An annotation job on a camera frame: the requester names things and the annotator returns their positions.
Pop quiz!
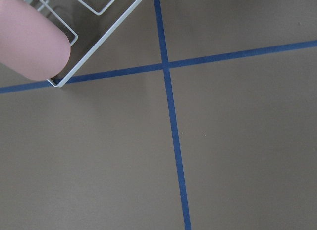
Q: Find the pink cup on rack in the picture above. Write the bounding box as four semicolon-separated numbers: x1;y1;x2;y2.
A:
0;0;71;81

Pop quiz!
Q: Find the white wire cup rack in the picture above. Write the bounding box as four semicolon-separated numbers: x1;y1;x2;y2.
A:
23;0;151;88

